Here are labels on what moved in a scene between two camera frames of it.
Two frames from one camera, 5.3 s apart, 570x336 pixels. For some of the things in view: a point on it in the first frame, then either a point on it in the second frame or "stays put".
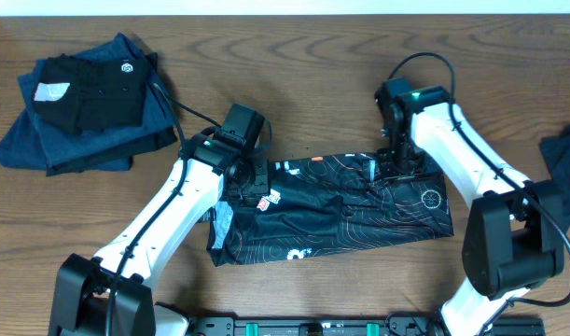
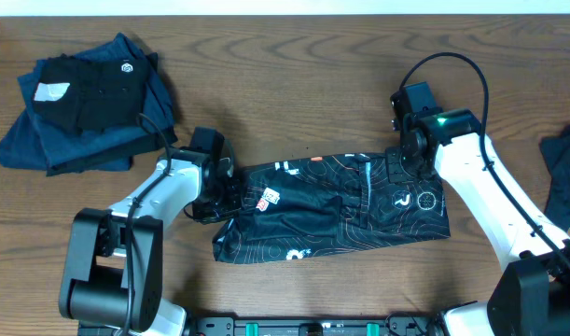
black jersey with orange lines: x=326 y=203 stays put
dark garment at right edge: x=563 y=154 stays put
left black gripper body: x=255 y=182 -> x=227 y=195
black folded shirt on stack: x=81 y=94 stays put
